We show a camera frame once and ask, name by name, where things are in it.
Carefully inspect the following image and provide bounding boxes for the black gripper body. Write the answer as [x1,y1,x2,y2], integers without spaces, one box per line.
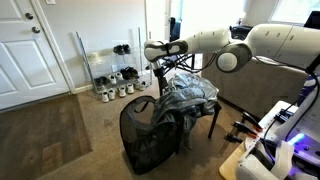
[153,67,168,83]

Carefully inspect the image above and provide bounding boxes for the blue denim trousers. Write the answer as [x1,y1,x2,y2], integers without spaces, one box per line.
[151,90,188,126]

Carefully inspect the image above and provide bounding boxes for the light washed denim jeans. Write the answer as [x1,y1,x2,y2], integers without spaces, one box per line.
[168,72,220,103]

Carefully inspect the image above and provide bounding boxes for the grey denim jeans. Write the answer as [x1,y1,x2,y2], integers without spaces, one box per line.
[181,99,217,151]

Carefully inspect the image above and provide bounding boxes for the black mesh laundry basket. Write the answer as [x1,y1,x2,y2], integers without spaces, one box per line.
[119,95,181,176]

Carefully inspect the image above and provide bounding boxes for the black metal chair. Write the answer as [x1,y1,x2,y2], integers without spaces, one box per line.
[159,53,223,155]

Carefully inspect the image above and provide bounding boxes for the beige sofa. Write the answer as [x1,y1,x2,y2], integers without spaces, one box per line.
[201,53,310,118]

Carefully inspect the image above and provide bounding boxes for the black orange bar clamp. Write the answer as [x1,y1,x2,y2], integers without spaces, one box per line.
[231,120,260,139]
[223,133,245,145]
[241,111,264,133]

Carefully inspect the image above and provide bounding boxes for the dark blue pillow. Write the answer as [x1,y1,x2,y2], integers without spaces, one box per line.
[229,24,255,41]

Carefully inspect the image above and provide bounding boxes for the white panelled entry door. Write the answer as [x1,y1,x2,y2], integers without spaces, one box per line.
[0,0,72,112]

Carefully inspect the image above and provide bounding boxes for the blue white striped cloth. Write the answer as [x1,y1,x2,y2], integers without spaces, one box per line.
[297,74,320,108]

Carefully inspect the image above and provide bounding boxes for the bright window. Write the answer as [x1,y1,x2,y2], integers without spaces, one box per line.
[269,0,320,25]

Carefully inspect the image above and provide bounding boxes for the metal wire shoe rack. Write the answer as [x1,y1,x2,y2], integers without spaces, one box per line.
[75,27,154,101]

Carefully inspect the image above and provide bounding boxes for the black base cable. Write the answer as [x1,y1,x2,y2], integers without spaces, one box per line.
[263,74,320,162]

